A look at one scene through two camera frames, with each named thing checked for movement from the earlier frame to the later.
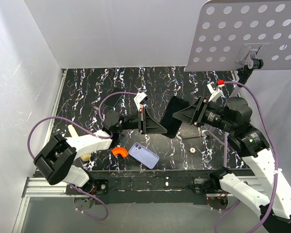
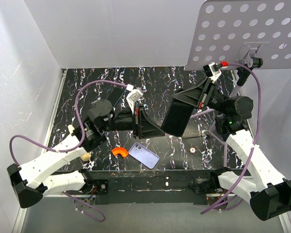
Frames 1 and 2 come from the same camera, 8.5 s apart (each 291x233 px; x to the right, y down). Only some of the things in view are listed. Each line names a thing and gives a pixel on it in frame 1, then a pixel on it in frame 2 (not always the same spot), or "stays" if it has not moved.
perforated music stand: (244, 36) stays
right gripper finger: (189, 114) -> (194, 94)
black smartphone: (112, 100) stays
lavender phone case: (143, 155) stays
